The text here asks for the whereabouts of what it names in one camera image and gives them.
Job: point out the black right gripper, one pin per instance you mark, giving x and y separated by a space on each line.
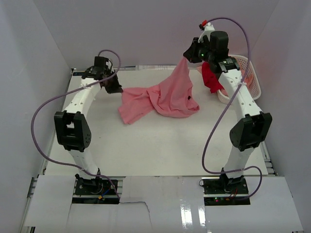
191 54

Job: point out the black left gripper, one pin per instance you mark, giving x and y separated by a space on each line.
116 88

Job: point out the pink t-shirt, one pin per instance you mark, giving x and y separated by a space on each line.
172 97

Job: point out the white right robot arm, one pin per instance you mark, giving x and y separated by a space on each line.
252 123

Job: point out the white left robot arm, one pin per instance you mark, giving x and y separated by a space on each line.
72 129

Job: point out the red t-shirt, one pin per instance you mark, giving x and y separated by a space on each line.
209 78

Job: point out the white paper label sheet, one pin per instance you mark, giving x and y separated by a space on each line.
155 67

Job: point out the white plastic laundry basket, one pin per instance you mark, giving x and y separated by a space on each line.
251 79

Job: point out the peach orange t-shirt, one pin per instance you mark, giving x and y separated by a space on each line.
231 81

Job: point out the white cardboard front cover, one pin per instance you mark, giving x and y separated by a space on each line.
161 205

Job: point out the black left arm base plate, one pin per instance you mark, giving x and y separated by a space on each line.
99 187

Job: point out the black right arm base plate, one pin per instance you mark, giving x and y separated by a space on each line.
224 185

